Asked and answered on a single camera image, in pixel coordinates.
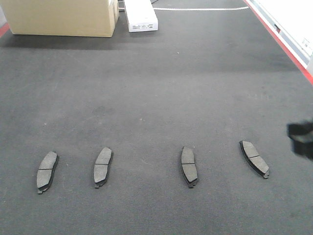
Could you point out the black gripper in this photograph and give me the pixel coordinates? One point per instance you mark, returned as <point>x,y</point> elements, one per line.
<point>301,136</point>

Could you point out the long white carton box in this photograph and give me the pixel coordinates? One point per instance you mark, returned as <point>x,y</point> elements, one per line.
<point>140,15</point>

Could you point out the brake pad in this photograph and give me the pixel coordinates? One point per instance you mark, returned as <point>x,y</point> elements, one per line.
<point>102,166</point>
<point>46,171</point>
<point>254,159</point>
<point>188,166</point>

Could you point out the brown cardboard box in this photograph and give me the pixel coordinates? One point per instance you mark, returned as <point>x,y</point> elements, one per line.
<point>86,18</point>

